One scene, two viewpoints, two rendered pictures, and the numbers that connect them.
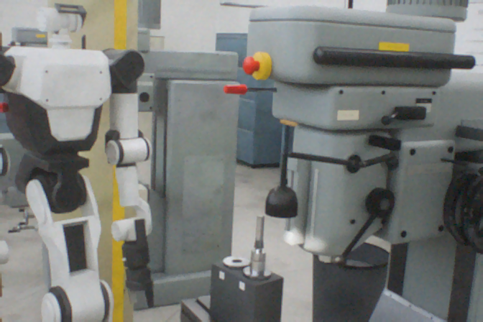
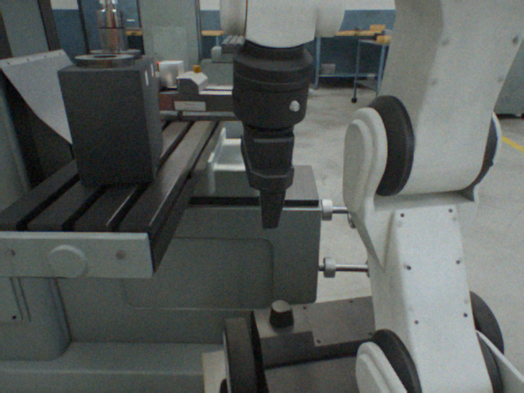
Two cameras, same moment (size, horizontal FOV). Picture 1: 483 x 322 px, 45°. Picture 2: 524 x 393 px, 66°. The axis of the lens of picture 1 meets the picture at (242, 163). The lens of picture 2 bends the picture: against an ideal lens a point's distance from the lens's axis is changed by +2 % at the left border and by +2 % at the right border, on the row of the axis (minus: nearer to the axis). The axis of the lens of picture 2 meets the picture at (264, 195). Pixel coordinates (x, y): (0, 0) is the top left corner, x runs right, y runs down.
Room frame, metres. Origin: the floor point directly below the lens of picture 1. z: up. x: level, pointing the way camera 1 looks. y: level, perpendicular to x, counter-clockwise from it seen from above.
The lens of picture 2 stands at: (2.25, 0.57, 1.19)
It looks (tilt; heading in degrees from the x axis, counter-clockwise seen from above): 25 degrees down; 211
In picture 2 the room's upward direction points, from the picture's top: straight up
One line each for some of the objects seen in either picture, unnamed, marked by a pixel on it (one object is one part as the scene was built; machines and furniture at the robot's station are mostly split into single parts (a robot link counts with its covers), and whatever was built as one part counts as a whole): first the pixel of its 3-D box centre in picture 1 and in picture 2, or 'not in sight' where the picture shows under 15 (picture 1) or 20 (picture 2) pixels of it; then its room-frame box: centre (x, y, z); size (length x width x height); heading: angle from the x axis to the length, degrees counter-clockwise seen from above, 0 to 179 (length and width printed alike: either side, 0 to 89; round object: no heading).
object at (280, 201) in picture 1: (282, 200); not in sight; (1.23, -0.09, 1.48); 0.07 x 0.07 x 0.06
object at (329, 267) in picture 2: not in sight; (356, 268); (1.28, 0.30, 0.50); 0.22 x 0.06 x 0.06; 120
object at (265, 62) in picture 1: (261, 65); not in sight; (1.30, -0.03, 1.76); 0.06 x 0.02 x 0.06; 30
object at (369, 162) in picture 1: (378, 159); not in sight; (1.22, -0.29, 1.58); 0.17 x 0.01 x 0.01; 144
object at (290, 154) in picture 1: (325, 159); not in sight; (1.19, -0.17, 1.58); 0.17 x 0.01 x 0.01; 61
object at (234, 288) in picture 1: (245, 295); (119, 111); (1.76, -0.03, 1.02); 0.22 x 0.12 x 0.20; 40
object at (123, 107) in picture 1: (125, 127); not in sight; (1.88, 0.38, 1.52); 0.13 x 0.12 x 0.22; 132
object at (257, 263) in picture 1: (258, 261); (113, 33); (1.73, -0.07, 1.15); 0.05 x 0.05 x 0.06
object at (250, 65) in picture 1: (251, 65); not in sight; (1.29, -0.01, 1.76); 0.04 x 0.03 x 0.04; 30
